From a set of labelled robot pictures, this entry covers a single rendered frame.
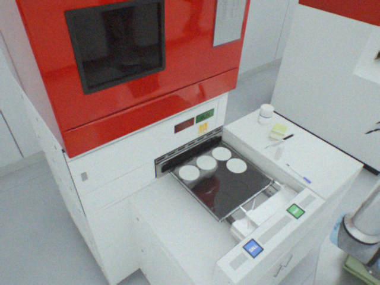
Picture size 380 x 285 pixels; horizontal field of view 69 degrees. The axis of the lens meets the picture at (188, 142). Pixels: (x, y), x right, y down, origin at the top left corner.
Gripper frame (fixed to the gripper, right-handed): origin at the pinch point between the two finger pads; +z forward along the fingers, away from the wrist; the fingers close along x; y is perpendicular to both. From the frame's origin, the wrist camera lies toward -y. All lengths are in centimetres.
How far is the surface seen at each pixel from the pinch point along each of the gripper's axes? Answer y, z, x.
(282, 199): -13.7, 40.7, -1.1
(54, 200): -105, 183, 74
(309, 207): -12.3, 31.1, -11.8
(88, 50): -110, 11, 2
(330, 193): -1.6, 25.4, -5.8
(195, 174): -49, 56, 15
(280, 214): -24.1, 36.9, -14.4
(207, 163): -43, 53, 22
